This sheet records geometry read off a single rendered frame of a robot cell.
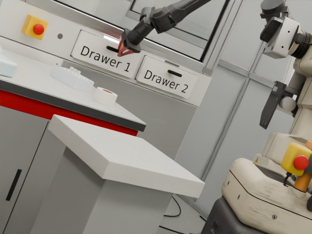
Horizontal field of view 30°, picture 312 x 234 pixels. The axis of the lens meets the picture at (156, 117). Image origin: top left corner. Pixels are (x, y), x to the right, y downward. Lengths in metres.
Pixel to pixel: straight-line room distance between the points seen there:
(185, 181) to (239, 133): 2.75
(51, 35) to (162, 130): 0.70
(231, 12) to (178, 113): 0.51
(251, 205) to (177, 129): 1.27
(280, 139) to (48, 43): 0.96
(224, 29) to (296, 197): 1.33
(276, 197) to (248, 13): 2.99
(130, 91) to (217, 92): 1.88
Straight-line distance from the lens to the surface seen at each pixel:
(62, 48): 2.29
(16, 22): 2.22
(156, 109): 2.57
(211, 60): 2.65
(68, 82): 1.94
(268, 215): 1.45
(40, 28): 2.17
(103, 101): 1.84
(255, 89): 4.05
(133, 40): 2.27
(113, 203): 1.28
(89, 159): 1.23
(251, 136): 3.97
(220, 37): 2.65
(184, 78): 2.57
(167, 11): 2.21
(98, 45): 2.33
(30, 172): 1.74
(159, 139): 2.63
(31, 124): 1.68
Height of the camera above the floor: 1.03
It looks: 8 degrees down
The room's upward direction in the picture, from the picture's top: 23 degrees clockwise
